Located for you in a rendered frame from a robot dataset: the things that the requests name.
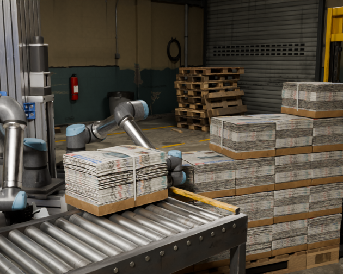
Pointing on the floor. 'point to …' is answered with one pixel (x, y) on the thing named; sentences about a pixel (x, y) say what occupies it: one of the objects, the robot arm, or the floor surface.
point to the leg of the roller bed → (238, 259)
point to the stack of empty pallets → (193, 97)
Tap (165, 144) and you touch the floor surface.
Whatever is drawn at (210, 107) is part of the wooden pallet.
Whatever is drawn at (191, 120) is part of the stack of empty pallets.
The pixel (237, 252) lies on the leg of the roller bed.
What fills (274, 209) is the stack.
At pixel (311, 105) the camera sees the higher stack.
